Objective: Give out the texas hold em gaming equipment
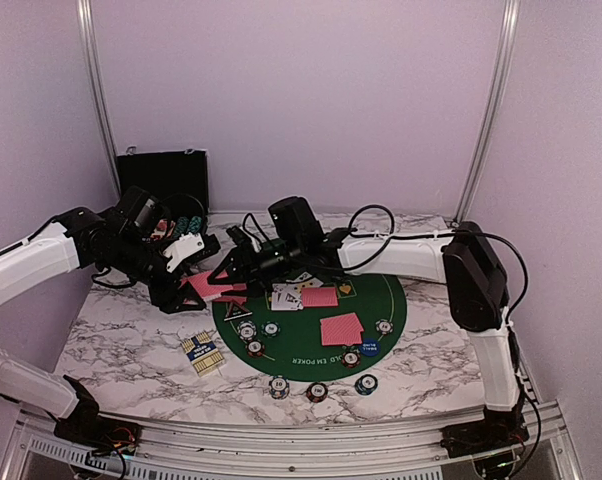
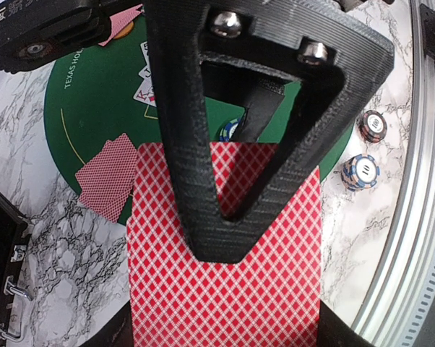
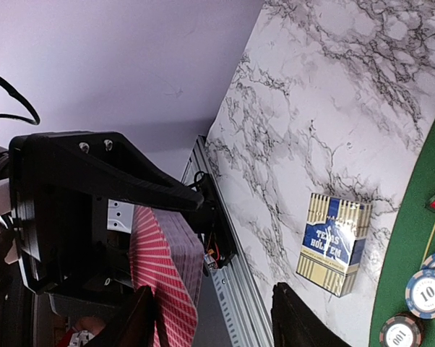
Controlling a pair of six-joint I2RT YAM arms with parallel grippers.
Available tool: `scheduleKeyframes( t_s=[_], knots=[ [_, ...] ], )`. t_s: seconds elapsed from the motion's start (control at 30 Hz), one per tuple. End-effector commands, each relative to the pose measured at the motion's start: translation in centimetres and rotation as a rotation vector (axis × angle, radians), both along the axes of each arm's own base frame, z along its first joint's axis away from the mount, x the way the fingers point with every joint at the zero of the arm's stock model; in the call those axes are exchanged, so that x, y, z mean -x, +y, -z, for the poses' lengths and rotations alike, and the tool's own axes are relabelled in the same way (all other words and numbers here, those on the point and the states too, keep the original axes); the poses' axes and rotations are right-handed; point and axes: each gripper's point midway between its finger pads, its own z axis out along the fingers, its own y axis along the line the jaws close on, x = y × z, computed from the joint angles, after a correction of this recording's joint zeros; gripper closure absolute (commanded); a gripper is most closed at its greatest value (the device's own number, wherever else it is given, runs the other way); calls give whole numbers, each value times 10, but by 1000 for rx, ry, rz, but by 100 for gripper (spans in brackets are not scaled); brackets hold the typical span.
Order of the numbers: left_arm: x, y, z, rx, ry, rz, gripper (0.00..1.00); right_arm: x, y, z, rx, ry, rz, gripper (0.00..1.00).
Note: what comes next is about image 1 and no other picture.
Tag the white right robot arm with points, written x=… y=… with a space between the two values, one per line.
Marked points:
x=462 y=259

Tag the black triangular all-in marker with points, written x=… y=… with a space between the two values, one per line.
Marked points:
x=236 y=311

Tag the teal 50 chip stack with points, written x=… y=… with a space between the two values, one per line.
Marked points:
x=366 y=384

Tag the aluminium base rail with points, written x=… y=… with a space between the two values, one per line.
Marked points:
x=397 y=449

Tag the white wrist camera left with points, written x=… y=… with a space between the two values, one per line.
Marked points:
x=181 y=249

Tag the left aluminium frame post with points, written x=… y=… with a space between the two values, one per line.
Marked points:
x=88 y=36

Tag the brown 100 chips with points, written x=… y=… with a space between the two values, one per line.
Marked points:
x=255 y=348

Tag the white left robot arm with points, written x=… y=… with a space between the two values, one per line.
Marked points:
x=44 y=278

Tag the dark green chip row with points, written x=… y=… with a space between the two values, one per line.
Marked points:
x=181 y=226

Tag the blue small blind button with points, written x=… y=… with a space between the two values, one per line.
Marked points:
x=369 y=348

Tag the black poker chip case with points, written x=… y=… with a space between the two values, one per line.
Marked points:
x=178 y=179

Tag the face up card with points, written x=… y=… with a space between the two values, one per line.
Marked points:
x=307 y=280
x=290 y=298

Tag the red card being dealt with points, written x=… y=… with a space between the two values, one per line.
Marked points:
x=345 y=320

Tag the blue white chip mat edge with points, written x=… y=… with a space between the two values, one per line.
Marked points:
x=384 y=327

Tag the red card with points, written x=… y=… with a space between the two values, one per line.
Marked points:
x=340 y=336

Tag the red backed card deck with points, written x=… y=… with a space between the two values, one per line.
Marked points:
x=206 y=290

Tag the teal 50 chips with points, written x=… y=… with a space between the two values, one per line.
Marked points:
x=271 y=329

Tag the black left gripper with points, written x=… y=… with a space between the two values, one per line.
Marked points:
x=169 y=302

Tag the blue tan chips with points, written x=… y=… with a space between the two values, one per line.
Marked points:
x=247 y=331

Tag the aluminium frame post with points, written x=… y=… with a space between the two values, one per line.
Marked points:
x=496 y=93
x=88 y=36

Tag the right aluminium frame post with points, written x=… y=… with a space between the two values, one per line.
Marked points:
x=496 y=93

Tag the king of diamonds card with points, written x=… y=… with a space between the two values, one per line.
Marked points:
x=279 y=297

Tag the teal 50 chip row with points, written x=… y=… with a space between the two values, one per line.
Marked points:
x=194 y=225

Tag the green round poker mat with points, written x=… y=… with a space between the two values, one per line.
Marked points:
x=296 y=353

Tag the blue texas holdem card box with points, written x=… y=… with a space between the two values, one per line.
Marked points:
x=202 y=353

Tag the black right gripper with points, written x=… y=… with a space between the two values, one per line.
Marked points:
x=247 y=270

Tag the blue tan 10 chip stack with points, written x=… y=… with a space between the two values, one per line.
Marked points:
x=279 y=387

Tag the brown 100 chip stack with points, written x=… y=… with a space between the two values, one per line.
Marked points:
x=317 y=392

